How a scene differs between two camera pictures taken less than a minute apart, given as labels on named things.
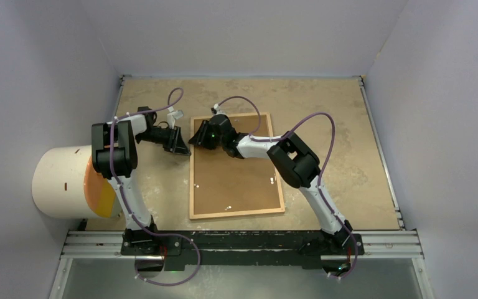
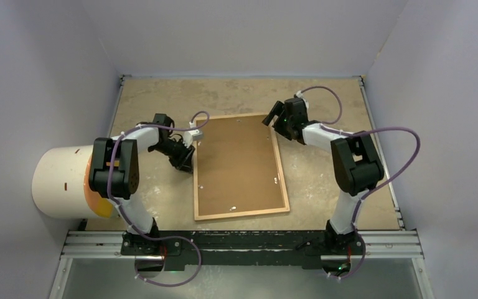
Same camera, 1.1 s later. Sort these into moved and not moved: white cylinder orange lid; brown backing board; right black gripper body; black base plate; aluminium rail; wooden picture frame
Moved: wooden picture frame; right black gripper body
Not moved: aluminium rail; brown backing board; white cylinder orange lid; black base plate
